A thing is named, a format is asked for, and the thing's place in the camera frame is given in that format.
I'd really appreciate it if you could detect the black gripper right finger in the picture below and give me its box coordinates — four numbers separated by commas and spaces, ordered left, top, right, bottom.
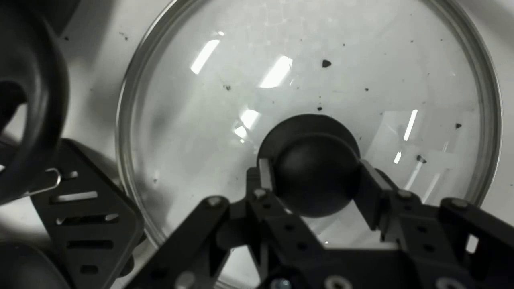
356, 160, 514, 289

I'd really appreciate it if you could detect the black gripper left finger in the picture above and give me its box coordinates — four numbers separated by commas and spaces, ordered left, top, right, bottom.
125, 158, 322, 289

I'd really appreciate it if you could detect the glass lid with black knob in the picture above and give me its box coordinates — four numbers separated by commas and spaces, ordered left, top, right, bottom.
113, 0, 504, 289

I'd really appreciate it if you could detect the black slotted spatula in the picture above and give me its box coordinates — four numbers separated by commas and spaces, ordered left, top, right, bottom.
28, 137, 147, 289

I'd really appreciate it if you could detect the black pot with two handles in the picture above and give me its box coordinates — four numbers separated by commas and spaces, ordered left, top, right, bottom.
0, 0, 81, 206

